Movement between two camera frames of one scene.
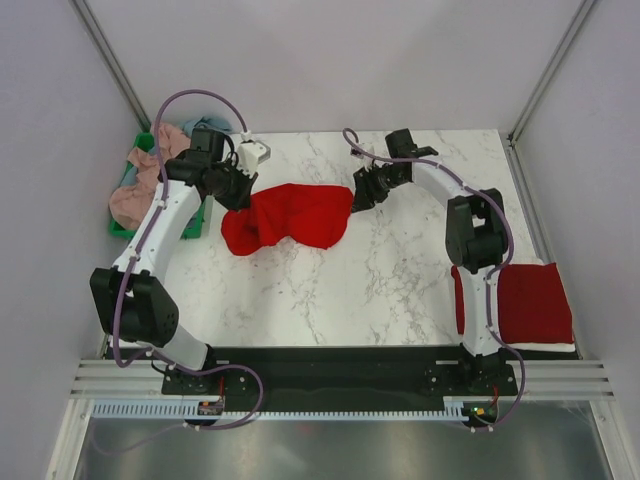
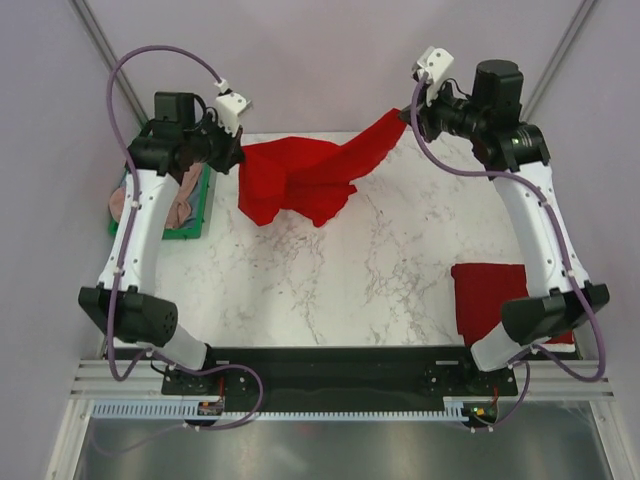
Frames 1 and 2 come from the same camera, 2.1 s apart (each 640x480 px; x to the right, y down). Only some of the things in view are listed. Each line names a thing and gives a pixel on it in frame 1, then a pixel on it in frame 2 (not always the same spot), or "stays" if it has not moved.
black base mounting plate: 340,377 stays
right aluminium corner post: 511,148 stays
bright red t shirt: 317,215 to 309,175
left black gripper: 242,200 to 233,153
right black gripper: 365,192 to 426,118
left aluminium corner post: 111,63 stays
